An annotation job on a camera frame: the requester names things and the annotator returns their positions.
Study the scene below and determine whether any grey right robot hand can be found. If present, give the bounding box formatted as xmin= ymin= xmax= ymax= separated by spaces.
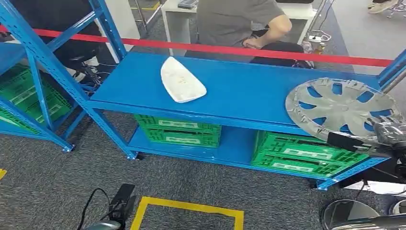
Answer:
xmin=372 ymin=115 xmax=406 ymax=147

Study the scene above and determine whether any silver plastic wheel hubcap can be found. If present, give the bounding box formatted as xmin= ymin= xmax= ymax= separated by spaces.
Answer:
xmin=284 ymin=78 xmax=405 ymax=147

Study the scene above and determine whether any orange drink bottle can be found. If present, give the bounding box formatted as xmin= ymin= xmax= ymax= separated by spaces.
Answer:
xmin=312 ymin=42 xmax=327 ymax=55

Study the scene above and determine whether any white power strip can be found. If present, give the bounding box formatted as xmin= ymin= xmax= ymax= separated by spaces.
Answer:
xmin=308 ymin=30 xmax=332 ymax=44

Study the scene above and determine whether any person's shoe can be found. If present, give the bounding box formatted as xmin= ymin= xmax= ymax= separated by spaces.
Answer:
xmin=368 ymin=0 xmax=399 ymax=14

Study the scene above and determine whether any blue metal shelf rack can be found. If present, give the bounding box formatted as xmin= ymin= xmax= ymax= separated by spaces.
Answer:
xmin=0 ymin=42 xmax=88 ymax=154
xmin=0 ymin=0 xmax=406 ymax=192

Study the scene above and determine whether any person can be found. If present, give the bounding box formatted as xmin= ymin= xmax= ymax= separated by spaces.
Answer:
xmin=184 ymin=0 xmax=315 ymax=69
xmin=9 ymin=0 xmax=103 ymax=69

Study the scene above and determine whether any red barrier belt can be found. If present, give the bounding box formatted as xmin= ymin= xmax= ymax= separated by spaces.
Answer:
xmin=0 ymin=24 xmax=394 ymax=68

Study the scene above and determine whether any yellow tape square, torn corner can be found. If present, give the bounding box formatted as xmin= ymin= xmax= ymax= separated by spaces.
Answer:
xmin=130 ymin=196 xmax=245 ymax=230

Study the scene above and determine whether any white plastic shell part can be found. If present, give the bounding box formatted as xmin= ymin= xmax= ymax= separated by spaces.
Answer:
xmin=160 ymin=56 xmax=207 ymax=104

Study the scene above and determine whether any dark keyboard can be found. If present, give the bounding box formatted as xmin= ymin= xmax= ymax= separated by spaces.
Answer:
xmin=177 ymin=0 xmax=199 ymax=10

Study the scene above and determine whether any white panel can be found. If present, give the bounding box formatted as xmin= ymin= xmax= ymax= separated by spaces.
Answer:
xmin=95 ymin=0 xmax=141 ymax=62

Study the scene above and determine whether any black cable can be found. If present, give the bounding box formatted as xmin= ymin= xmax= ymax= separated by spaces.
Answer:
xmin=76 ymin=188 xmax=111 ymax=230

